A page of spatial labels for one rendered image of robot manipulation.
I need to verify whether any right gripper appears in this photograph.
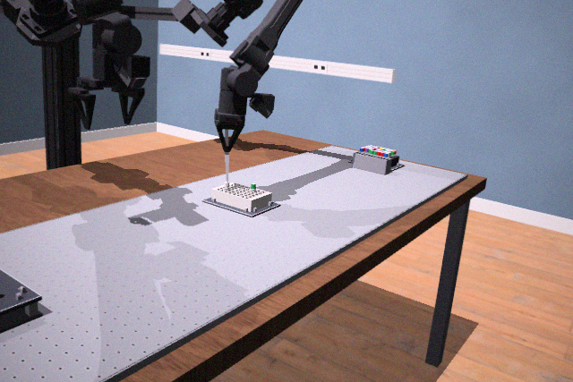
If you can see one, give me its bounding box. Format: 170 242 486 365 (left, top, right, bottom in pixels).
68 49 145 130

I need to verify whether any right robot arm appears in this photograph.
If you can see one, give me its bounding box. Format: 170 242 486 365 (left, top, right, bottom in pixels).
19 0 150 89

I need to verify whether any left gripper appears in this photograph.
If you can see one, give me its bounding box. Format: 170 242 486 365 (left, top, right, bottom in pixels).
214 90 245 152

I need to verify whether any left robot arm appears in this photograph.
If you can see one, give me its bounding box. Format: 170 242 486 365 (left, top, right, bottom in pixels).
197 0 303 119

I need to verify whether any white tube carrier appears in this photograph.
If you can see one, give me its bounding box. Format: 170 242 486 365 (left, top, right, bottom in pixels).
211 183 272 212

